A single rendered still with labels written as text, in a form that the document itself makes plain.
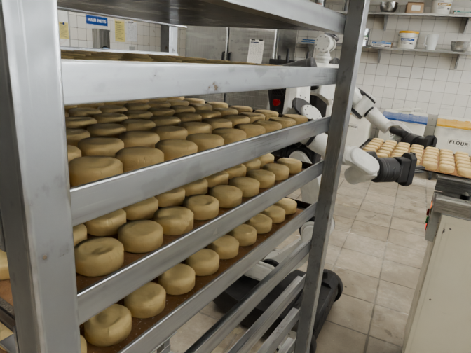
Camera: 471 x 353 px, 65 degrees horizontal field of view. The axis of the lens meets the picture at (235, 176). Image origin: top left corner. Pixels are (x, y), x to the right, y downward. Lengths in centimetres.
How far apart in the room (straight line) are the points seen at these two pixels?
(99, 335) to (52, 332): 16
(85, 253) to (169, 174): 11
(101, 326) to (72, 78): 27
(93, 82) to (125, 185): 9
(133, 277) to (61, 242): 12
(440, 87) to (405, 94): 43
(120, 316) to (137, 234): 9
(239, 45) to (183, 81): 502
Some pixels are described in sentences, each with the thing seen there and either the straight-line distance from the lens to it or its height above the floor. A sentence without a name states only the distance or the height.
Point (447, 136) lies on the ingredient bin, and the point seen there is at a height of 58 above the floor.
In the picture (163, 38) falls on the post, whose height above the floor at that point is 137.
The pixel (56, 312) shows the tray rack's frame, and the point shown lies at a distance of 29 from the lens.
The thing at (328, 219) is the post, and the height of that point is 103.
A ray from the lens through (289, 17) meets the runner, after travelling 54.
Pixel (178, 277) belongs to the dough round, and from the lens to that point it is 52.
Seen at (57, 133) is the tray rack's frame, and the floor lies 130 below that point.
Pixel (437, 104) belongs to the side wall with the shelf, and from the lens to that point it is 580.
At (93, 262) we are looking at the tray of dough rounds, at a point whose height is 115.
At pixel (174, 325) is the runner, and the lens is 47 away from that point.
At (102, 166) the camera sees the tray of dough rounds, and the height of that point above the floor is 124.
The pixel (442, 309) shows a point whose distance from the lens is 176.
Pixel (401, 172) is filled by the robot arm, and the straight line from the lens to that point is 143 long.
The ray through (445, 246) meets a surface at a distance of 163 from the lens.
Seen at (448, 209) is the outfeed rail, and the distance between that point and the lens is 159.
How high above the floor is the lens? 135
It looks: 18 degrees down
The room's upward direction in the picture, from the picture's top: 5 degrees clockwise
